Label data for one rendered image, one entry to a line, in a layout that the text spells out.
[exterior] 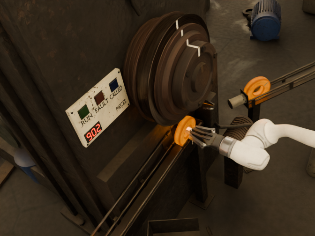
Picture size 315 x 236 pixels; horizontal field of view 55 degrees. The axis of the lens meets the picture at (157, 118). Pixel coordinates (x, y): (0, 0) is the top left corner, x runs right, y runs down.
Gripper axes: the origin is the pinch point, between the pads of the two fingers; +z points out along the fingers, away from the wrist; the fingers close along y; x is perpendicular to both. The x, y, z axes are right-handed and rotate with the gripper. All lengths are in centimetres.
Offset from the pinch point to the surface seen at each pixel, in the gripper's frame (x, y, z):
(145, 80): 45.0, -20.2, 1.7
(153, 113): 31.4, -21.9, -1.3
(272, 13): -47, 210, 28
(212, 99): 3.2, 21.9, -3.2
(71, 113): 46, -46, 13
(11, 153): -58, -43, 132
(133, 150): 10.5, -29.3, 7.9
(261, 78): 3, 50, -19
